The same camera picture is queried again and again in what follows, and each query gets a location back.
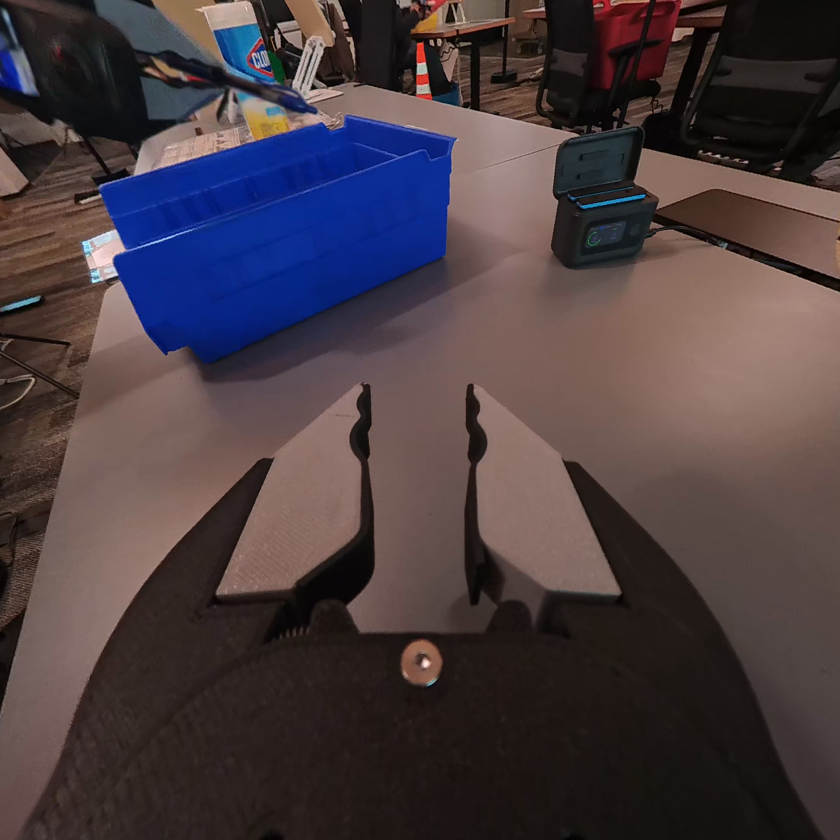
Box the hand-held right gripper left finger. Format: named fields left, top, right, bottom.
left=215, top=382, right=376, bottom=605

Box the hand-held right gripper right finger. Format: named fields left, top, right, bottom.
left=465, top=384, right=623, bottom=626

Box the printed paper sheet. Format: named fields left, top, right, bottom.
left=139, top=125, right=253, bottom=173

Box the disinfecting wipes canister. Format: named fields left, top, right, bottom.
left=199, top=1, right=294, bottom=140

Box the beige board on white stand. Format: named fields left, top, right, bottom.
left=287, top=0, right=337, bottom=94

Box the blue plastic bin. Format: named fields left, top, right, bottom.
left=98, top=115, right=458, bottom=365

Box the dark charging case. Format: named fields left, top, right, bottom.
left=550, top=126, right=660, bottom=269

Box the wooden top office table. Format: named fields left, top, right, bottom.
left=420, top=16, right=517, bottom=112

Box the black office chair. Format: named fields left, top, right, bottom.
left=536, top=0, right=664, bottom=132
left=679, top=0, right=840, bottom=181

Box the red plastic bin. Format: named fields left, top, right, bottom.
left=591, top=0, right=683, bottom=86

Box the black charger cable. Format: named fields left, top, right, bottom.
left=646, top=224, right=731, bottom=250

